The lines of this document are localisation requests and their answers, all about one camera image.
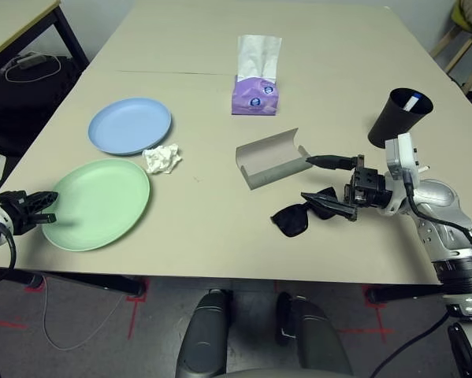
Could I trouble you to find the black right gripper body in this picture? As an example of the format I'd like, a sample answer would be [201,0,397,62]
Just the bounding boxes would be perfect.
[344,154,394,209]

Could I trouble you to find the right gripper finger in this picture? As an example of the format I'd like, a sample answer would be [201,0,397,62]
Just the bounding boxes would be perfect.
[305,154,357,171]
[300,191,359,222]

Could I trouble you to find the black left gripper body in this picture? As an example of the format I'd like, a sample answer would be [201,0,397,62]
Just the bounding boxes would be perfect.
[0,190,43,237]

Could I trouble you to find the black sunglasses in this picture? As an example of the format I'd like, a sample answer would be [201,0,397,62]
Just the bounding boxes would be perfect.
[269,186,353,239]

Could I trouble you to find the grey glasses case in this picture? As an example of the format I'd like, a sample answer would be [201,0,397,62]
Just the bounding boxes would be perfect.
[235,127,315,191]

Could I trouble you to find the light green plate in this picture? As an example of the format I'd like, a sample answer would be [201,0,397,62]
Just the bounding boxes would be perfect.
[41,157,152,252]

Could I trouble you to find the white tissue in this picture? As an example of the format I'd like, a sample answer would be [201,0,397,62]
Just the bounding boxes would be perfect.
[142,143,184,175]

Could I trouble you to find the black cup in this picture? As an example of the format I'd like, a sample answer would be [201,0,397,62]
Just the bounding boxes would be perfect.
[367,87,434,150]

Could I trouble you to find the black storage case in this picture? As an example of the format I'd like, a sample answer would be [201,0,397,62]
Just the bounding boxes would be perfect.
[0,54,83,158]

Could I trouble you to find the blue capped white marker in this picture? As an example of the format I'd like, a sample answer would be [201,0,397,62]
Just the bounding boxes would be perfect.
[403,92,422,113]

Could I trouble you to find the purple tissue pack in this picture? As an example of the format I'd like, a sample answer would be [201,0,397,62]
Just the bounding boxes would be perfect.
[230,34,283,117]

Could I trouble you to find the light blue plate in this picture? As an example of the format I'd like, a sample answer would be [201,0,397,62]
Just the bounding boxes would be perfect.
[87,97,173,156]

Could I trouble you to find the grey robot right leg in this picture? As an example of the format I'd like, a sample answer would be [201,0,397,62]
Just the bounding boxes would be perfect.
[275,290,355,378]

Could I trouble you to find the grey robot leg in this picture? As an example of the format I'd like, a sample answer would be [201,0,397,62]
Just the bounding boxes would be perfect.
[275,290,355,378]
[176,289,232,378]

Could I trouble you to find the grey power strip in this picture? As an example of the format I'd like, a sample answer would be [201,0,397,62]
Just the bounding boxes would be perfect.
[17,53,47,68]

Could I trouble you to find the wooden stool green seat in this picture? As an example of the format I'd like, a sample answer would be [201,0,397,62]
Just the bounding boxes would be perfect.
[430,7,472,95]

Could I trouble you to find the grey robot left leg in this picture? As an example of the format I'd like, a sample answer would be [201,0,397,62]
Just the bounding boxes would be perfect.
[176,289,232,378]

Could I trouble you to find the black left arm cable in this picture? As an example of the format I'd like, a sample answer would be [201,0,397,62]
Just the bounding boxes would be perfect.
[0,214,18,287]

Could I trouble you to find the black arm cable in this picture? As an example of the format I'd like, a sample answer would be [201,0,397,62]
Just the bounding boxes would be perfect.
[369,172,472,378]
[0,214,18,287]

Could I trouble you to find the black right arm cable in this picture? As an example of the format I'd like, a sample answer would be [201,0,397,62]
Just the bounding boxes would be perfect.
[369,172,472,378]

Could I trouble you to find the white power cable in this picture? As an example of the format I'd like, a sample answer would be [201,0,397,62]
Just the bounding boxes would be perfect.
[5,54,62,83]

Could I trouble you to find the grey floor cable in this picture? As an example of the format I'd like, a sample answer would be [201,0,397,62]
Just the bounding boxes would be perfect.
[41,275,127,351]

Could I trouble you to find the beige side table black frame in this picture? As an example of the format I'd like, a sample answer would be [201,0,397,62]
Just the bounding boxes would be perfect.
[0,0,90,70]

